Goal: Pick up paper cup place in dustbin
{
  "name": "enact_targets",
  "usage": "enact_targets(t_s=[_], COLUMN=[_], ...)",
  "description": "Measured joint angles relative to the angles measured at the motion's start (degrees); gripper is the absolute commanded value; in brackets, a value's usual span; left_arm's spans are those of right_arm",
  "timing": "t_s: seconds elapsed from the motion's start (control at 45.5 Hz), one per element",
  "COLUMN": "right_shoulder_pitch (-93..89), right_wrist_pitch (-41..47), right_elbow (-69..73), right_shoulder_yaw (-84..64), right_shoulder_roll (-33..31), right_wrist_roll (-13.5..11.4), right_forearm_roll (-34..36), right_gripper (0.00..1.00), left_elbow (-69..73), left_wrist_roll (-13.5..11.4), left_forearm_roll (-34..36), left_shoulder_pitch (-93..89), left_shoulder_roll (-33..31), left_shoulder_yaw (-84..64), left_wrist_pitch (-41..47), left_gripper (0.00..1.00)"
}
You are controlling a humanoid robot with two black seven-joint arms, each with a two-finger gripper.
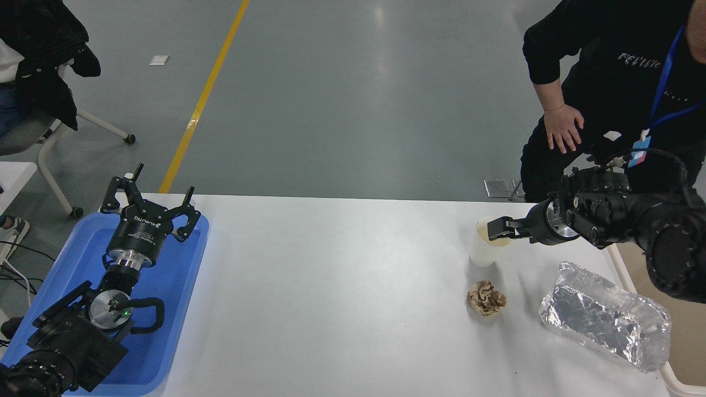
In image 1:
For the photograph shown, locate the black shoe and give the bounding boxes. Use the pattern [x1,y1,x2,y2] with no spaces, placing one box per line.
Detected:
[0,315,26,340]

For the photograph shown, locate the seated person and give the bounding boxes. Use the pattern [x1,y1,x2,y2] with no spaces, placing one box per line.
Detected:
[0,0,102,138]

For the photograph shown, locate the white paper cup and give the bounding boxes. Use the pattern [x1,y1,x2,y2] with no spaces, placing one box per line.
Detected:
[469,217,514,269]

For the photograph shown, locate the large pale bin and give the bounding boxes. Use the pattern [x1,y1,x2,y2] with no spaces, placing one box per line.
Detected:
[606,243,706,397]

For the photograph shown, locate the grey office chair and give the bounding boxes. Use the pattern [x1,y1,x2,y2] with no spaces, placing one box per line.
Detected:
[0,61,137,219]

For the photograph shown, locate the crumpled tan paper ball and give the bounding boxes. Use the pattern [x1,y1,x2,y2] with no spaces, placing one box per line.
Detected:
[466,280,507,318]

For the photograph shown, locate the blue plastic tray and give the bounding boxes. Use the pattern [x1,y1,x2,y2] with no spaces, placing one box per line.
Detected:
[0,211,210,396]

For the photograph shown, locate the person with lanyard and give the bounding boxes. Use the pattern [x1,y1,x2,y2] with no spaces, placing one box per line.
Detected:
[520,0,706,203]

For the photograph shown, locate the thin floor cables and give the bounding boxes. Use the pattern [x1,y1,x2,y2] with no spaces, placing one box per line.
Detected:
[0,240,58,309]

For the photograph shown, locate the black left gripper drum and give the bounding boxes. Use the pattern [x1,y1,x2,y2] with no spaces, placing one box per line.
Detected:
[105,205,173,265]

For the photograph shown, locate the person's white shoe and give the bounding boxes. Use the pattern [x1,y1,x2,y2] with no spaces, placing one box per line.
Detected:
[0,216,31,260]

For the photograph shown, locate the small white table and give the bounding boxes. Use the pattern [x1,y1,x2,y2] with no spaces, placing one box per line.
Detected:
[0,162,38,216]

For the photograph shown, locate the silver foil tray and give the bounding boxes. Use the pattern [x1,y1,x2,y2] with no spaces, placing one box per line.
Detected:
[538,261,672,374]

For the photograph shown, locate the blue lanyard with badge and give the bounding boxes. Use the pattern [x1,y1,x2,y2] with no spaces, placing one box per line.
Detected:
[628,22,706,169]

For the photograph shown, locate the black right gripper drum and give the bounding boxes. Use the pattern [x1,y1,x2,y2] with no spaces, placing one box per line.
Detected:
[524,200,555,246]

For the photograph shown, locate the person's right hand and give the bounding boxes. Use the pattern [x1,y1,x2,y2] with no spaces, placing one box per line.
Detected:
[543,103,585,154]

